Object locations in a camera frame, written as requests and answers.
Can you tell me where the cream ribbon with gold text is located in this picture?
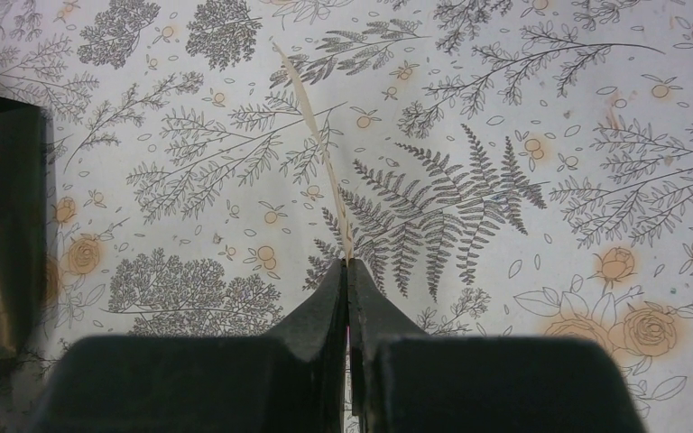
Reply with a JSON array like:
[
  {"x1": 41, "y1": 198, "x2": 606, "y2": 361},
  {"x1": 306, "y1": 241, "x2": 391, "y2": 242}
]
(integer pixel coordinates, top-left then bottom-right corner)
[{"x1": 271, "y1": 41, "x2": 354, "y2": 264}]

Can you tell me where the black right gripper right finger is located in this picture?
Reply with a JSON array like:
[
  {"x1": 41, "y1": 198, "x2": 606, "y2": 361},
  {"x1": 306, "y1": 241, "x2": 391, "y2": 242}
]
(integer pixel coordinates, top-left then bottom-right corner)
[{"x1": 346, "y1": 259, "x2": 644, "y2": 432}]

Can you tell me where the peach flower bouquet black wrap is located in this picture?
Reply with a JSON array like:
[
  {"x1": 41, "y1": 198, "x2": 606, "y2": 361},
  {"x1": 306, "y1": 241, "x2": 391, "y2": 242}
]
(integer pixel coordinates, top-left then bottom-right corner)
[{"x1": 0, "y1": 88, "x2": 49, "y2": 433}]

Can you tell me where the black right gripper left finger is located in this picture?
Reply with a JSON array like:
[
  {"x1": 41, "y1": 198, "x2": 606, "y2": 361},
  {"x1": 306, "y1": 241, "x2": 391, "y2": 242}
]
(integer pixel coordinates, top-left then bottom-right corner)
[{"x1": 28, "y1": 260, "x2": 347, "y2": 432}]

